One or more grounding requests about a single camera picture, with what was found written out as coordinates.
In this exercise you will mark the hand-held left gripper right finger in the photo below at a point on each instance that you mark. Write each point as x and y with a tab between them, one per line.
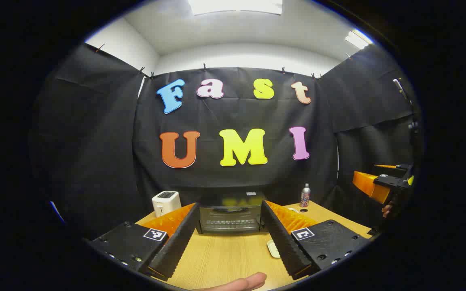
283	242

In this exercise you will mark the large ceiling light panel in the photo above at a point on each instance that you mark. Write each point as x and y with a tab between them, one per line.
235	6

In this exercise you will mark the small ceiling light panel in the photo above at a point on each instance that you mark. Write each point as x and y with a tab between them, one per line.
357	39

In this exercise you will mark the white toaster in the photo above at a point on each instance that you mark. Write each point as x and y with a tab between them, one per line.
166	202

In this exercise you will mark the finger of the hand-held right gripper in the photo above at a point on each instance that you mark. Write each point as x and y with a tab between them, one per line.
403	169
395	182

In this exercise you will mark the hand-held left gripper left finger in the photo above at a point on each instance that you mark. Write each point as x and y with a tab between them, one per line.
176	246

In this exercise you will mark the silver bottle with printed label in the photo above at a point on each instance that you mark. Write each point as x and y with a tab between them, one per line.
305	196

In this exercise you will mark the white divided snack tray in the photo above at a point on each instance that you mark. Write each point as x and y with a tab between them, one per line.
293	210

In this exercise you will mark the black electric oven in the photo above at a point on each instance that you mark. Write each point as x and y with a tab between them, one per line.
229	220

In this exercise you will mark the white plate of pink food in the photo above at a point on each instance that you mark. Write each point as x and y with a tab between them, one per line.
272	248

